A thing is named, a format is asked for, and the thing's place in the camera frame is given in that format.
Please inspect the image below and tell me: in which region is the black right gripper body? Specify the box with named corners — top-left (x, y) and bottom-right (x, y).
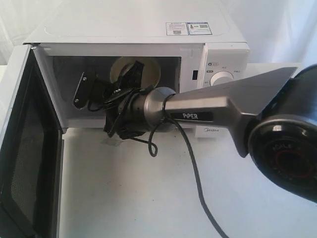
top-left (88, 80), bottom-right (141, 115)

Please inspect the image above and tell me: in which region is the cream ceramic bowl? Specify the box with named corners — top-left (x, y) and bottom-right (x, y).
top-left (109, 57), bottom-right (161, 88)

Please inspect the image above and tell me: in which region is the white microwave door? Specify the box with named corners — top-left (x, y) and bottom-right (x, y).
top-left (0, 45), bottom-right (63, 238)

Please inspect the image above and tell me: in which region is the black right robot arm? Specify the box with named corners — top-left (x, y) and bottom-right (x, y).
top-left (88, 62), bottom-right (317, 202)

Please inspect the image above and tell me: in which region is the white microwave oven body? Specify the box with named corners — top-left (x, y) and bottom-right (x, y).
top-left (25, 8), bottom-right (250, 130)

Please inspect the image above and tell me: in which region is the blue bordered warning sticker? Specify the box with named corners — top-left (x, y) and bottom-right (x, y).
top-left (165, 22), bottom-right (212, 36)

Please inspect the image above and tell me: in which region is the upper white control knob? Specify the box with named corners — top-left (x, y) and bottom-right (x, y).
top-left (210, 71), bottom-right (234, 86)

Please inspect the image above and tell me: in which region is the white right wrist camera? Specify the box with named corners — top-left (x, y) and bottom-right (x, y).
top-left (73, 72), bottom-right (93, 110)

